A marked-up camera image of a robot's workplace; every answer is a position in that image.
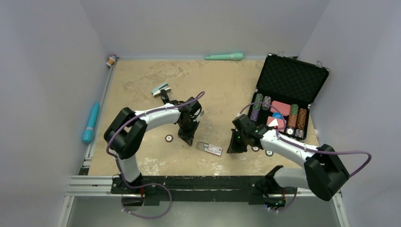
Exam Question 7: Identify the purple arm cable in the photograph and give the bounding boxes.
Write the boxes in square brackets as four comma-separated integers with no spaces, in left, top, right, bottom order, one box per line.
[105,91,206,219]
[238,102,373,214]

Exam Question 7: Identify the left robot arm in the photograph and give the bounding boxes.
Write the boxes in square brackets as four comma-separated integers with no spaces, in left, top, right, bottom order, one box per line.
[104,97,202,193]

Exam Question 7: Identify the green chip stack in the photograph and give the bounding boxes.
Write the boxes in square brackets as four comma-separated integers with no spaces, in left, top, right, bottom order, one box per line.
[252,93,264,110]

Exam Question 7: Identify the aluminium frame rail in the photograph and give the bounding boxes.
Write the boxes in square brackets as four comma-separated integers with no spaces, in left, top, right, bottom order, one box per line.
[56,175,350,227]

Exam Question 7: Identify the black poker chip case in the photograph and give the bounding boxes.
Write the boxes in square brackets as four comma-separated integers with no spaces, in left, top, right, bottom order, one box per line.
[248,53,330,141]

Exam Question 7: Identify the teal cylinder left edge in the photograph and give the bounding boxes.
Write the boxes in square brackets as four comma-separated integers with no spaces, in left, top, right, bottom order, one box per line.
[82,102,100,144]

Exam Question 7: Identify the brown poker chip left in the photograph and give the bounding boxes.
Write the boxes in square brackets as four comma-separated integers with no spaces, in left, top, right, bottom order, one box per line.
[165,134,174,142]

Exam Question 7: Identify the brown chip stack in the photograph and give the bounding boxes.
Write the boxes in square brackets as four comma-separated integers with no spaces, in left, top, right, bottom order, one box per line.
[296,108,307,130]

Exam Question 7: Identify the black stapler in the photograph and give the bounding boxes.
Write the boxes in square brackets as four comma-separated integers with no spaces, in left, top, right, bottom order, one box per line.
[160,88,171,104]

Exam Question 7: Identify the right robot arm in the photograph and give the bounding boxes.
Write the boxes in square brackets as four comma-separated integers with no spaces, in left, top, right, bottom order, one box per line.
[228,114,350,201]

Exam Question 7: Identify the purple chip stack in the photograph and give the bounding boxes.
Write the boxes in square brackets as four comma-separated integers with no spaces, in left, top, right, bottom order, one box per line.
[250,108,260,122]

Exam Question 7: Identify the green poker chip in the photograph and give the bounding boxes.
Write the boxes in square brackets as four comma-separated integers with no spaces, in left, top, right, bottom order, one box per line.
[265,150,274,157]

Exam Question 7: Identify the green microphone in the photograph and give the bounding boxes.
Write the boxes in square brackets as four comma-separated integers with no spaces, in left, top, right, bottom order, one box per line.
[204,53,244,61]

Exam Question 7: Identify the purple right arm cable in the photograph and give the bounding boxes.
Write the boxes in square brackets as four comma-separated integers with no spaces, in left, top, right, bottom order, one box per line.
[238,102,373,214]

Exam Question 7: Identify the pink card box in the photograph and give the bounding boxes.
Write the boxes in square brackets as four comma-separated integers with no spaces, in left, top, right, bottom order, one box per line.
[270,100,291,116]

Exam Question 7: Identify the small orange figurine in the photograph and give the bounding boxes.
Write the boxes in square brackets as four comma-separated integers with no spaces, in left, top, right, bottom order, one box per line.
[106,54,119,67]

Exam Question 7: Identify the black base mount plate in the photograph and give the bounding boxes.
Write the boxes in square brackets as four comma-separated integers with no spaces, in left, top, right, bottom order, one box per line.
[111,175,295,207]

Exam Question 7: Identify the staple box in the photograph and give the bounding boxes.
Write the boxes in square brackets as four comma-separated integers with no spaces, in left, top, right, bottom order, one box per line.
[196,141,223,156]

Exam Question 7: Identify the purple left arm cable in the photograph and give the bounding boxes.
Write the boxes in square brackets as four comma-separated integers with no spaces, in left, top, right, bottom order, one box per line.
[105,91,206,219]

